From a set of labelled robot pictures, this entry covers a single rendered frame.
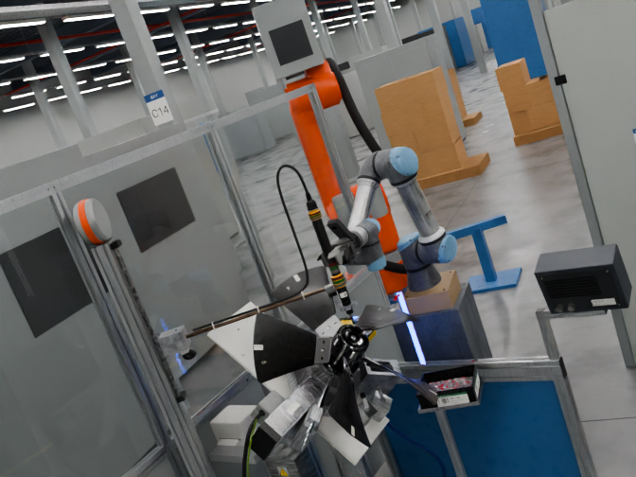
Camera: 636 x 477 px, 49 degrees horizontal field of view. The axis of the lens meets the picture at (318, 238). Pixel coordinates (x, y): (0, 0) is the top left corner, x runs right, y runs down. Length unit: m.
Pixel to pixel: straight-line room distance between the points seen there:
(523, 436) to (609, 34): 1.95
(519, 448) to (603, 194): 1.54
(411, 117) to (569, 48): 6.66
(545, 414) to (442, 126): 7.71
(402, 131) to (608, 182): 6.72
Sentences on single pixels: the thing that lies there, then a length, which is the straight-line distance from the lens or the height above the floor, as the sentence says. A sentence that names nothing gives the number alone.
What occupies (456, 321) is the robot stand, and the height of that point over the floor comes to 0.95.
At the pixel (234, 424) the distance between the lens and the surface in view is 2.77.
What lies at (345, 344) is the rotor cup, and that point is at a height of 1.22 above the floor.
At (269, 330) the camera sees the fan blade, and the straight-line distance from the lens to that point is 2.29.
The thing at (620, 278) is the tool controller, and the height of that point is 1.16.
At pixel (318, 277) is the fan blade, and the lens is 2.56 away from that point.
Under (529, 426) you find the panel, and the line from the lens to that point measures 2.89.
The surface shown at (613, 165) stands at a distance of 3.86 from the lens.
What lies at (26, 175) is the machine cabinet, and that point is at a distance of 4.83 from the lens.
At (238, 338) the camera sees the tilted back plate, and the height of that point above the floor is 1.30.
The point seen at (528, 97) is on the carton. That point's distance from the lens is 11.38.
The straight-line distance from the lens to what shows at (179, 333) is 2.49.
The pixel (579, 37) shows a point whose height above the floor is 1.83.
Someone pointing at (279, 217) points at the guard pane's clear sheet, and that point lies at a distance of 3.36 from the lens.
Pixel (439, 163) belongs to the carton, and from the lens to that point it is 10.33.
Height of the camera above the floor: 2.09
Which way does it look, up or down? 13 degrees down
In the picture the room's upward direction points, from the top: 20 degrees counter-clockwise
